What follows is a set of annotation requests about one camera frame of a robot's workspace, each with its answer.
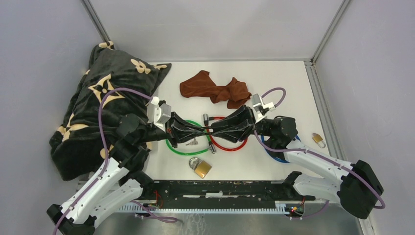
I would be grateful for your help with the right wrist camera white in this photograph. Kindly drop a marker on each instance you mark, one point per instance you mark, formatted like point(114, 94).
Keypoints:
point(260, 108)

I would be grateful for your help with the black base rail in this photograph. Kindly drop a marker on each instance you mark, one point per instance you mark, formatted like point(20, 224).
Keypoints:
point(181, 194)

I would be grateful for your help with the red cable lock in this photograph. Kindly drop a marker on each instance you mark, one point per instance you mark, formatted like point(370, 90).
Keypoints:
point(233, 148)

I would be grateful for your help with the brown cloth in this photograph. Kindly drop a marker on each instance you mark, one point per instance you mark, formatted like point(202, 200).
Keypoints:
point(235, 93)

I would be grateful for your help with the small brass padlock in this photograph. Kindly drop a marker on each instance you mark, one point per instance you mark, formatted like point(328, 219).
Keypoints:
point(319, 140)

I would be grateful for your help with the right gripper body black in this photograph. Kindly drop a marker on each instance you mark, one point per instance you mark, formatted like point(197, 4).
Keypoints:
point(254, 124)

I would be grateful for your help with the black floral blanket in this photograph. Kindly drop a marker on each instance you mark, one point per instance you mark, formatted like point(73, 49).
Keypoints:
point(115, 84)

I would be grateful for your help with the blue cable lock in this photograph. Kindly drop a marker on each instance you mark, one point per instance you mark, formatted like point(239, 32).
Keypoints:
point(275, 157)

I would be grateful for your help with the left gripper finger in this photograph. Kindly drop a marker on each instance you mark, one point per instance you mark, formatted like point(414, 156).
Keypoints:
point(190, 123)
point(181, 137)

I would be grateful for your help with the black padlock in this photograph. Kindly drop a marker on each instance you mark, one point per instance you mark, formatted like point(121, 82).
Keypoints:
point(208, 130)

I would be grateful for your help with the green cable lock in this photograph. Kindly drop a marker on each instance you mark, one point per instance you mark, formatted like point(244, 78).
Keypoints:
point(190, 153)

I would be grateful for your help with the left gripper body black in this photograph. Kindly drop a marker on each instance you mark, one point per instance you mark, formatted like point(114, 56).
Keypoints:
point(171, 129)

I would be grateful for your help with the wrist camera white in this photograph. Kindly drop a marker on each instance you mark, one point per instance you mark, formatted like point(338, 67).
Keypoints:
point(161, 113)
point(260, 108)

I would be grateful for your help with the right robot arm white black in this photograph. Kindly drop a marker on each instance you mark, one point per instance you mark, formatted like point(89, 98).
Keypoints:
point(354, 186)

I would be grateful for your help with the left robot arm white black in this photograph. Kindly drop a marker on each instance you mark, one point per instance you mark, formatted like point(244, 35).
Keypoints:
point(120, 179)

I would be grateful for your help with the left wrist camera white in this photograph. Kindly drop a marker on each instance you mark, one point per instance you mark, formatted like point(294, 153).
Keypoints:
point(161, 113)

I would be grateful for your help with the green lock keys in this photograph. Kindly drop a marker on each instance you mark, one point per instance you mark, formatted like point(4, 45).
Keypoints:
point(192, 142)

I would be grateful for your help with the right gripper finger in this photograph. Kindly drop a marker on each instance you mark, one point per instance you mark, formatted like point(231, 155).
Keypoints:
point(233, 135)
point(231, 121)

